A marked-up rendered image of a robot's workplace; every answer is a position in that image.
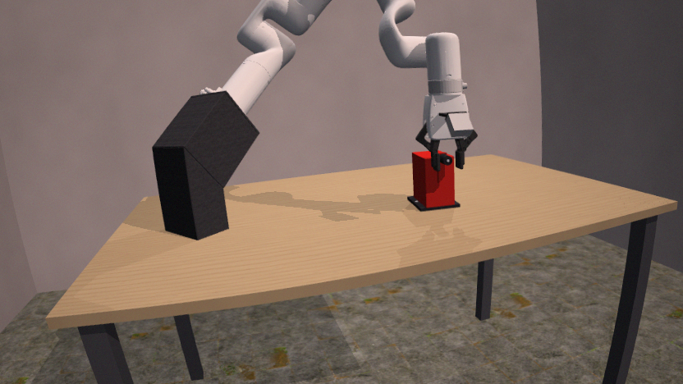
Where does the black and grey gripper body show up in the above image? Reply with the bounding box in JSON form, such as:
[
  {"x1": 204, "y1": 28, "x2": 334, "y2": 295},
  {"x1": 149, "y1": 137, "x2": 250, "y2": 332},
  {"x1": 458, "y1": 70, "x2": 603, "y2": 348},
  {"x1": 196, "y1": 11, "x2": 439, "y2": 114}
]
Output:
[{"x1": 423, "y1": 92, "x2": 469, "y2": 140}]

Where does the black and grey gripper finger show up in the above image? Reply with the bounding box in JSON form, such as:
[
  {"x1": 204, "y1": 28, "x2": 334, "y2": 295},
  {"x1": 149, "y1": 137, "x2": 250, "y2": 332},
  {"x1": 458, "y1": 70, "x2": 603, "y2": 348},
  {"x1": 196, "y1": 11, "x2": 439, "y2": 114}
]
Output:
[
  {"x1": 455, "y1": 130, "x2": 478, "y2": 169},
  {"x1": 415, "y1": 123, "x2": 441, "y2": 171}
]

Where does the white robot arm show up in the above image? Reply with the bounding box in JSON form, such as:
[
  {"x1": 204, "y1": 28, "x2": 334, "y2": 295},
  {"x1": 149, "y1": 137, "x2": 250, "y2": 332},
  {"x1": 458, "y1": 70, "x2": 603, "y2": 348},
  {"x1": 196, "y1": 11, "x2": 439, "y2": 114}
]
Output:
[{"x1": 199, "y1": 0, "x2": 474, "y2": 137}]

